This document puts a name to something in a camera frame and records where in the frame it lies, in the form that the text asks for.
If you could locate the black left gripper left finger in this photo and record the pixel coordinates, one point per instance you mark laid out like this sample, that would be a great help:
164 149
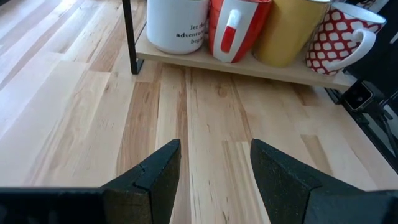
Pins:
161 180

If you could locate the white mug with black text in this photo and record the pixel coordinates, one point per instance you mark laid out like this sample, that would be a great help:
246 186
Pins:
174 21

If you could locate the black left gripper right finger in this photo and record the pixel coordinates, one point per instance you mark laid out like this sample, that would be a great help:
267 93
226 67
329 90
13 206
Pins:
280 186

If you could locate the mustard yellow mug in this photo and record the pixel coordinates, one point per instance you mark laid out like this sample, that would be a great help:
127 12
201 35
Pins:
286 34

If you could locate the black aluminium table frame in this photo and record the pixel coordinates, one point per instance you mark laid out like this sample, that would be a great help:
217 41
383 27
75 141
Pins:
362 126

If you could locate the small black table camera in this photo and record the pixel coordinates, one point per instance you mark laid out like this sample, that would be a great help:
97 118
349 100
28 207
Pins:
357 96

